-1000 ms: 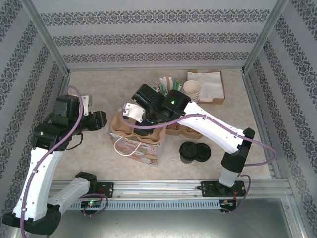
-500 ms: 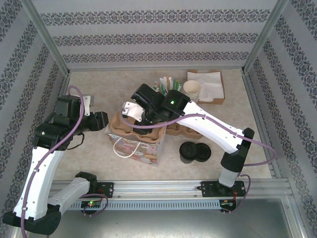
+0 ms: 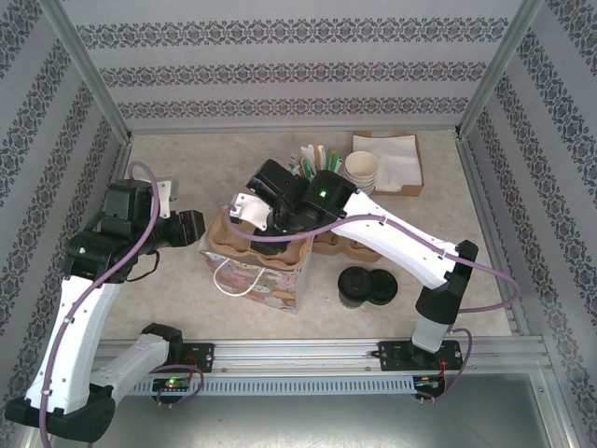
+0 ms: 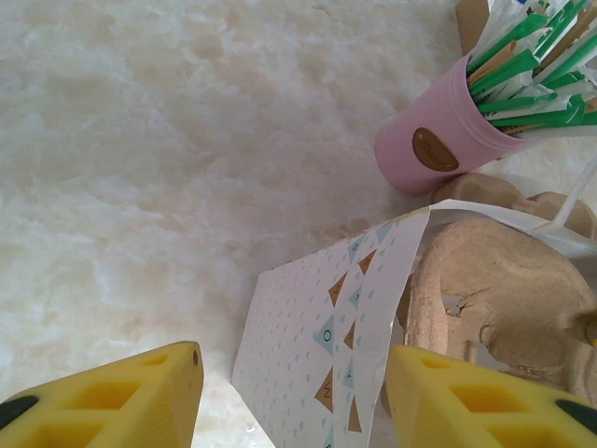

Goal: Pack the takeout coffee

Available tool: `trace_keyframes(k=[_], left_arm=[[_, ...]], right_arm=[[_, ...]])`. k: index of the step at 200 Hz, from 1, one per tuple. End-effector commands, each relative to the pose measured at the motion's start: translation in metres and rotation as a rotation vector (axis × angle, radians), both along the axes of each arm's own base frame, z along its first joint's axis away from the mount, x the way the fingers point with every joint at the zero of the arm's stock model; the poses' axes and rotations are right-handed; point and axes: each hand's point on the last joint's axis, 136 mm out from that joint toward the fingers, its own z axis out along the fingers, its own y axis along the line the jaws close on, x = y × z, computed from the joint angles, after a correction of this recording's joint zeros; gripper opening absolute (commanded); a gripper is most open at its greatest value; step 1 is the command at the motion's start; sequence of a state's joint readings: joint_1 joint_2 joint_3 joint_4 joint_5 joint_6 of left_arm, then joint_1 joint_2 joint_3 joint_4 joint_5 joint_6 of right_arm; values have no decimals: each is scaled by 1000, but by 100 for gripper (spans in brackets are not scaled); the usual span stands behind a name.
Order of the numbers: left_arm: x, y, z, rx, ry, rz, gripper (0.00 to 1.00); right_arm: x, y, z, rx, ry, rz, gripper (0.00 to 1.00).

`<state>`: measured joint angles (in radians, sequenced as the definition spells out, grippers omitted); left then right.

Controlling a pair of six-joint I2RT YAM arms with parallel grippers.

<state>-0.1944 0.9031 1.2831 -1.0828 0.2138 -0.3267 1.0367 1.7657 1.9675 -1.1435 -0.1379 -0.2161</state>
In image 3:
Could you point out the brown pulp cup carrier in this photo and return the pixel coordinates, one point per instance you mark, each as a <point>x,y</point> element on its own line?
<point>224,238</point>
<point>354,252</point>

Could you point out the white printed paper bag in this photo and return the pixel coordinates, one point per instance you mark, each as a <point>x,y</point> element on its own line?
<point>275,289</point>

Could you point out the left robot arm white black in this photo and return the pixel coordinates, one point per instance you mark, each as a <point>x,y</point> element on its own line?
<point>84,326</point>

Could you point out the green wrapped straw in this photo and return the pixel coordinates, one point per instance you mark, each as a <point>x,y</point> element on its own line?
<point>333,161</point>

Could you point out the brown wrapped straw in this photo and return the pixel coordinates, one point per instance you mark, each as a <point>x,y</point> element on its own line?
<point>320,156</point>

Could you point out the white wrapped straw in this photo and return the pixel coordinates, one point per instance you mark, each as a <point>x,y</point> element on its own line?
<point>308,158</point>

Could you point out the stack of white paper cups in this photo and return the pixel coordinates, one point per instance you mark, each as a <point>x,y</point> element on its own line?
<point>361,165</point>

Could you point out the white paper napkins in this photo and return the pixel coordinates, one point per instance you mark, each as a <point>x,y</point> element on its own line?
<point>396,158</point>

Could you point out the brown cardboard napkin tray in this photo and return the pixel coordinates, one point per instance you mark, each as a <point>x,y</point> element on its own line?
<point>417,189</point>

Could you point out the small controller board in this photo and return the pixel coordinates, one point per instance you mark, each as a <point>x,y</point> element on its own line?
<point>429,382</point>
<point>172,384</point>

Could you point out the aluminium wall rail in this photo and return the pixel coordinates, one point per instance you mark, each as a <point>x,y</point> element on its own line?
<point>294,130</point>

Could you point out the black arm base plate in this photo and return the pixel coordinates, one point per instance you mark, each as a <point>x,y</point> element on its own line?
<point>394,357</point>
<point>200,357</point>

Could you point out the aluminium mounting rail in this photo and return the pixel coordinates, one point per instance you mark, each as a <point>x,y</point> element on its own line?
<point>298,354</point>

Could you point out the aluminium frame post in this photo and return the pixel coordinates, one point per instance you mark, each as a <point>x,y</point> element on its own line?
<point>90,74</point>
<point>493,74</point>

